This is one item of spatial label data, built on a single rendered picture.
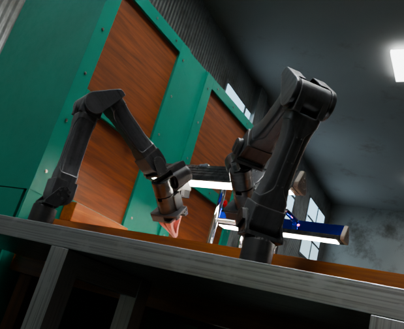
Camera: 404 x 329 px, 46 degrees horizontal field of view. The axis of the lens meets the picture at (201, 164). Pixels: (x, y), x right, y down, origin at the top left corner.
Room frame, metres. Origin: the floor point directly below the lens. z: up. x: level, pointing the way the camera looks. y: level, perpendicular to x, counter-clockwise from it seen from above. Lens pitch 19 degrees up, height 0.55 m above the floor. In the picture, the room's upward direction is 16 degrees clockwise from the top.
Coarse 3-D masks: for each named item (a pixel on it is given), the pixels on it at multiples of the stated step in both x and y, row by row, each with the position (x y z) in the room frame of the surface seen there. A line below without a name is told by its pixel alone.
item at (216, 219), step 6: (222, 192) 1.76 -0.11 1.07; (222, 198) 1.76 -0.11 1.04; (216, 204) 1.77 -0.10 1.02; (222, 204) 1.76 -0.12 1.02; (216, 210) 1.76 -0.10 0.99; (216, 216) 1.76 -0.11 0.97; (216, 222) 1.76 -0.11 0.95; (222, 222) 1.75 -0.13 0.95; (228, 222) 1.73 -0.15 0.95; (234, 222) 1.71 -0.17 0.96; (210, 228) 1.76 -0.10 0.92; (210, 234) 1.76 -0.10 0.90; (210, 240) 1.76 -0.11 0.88
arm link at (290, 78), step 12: (288, 72) 0.85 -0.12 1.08; (288, 84) 0.84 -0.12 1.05; (300, 84) 0.80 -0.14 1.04; (324, 84) 0.86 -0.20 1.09; (288, 96) 0.82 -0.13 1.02; (336, 96) 0.82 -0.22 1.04; (276, 108) 0.94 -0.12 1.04; (264, 120) 0.99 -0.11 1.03; (276, 120) 0.95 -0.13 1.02; (324, 120) 0.85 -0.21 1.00; (252, 132) 1.03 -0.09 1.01; (264, 132) 0.99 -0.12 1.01; (276, 132) 0.98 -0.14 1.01; (252, 144) 1.03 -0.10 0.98; (264, 144) 1.02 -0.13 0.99; (240, 156) 1.07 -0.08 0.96; (252, 156) 1.06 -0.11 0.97; (264, 156) 1.06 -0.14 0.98
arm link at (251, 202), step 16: (304, 80) 0.81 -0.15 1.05; (304, 96) 0.81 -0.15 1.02; (320, 96) 0.81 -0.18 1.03; (288, 112) 0.84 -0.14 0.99; (304, 112) 0.84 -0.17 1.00; (320, 112) 0.82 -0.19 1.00; (288, 128) 0.84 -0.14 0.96; (304, 128) 0.84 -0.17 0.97; (288, 144) 0.85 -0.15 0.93; (304, 144) 0.85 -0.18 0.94; (272, 160) 0.89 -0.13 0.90; (288, 160) 0.86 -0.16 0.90; (272, 176) 0.88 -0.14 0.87; (288, 176) 0.88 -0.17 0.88; (256, 192) 0.91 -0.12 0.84; (272, 192) 0.89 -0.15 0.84; (288, 192) 0.90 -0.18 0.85; (256, 208) 0.89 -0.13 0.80; (272, 208) 0.90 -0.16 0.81; (256, 224) 0.91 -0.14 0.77; (272, 224) 0.91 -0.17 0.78
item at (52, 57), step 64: (64, 0) 1.72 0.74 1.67; (128, 0) 1.67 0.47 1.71; (0, 64) 1.87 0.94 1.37; (64, 64) 1.62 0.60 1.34; (128, 64) 1.76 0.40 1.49; (192, 64) 2.07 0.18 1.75; (0, 128) 1.75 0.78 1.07; (64, 128) 1.60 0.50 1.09; (192, 128) 2.18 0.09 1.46; (128, 192) 1.96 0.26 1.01; (192, 192) 2.32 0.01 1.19
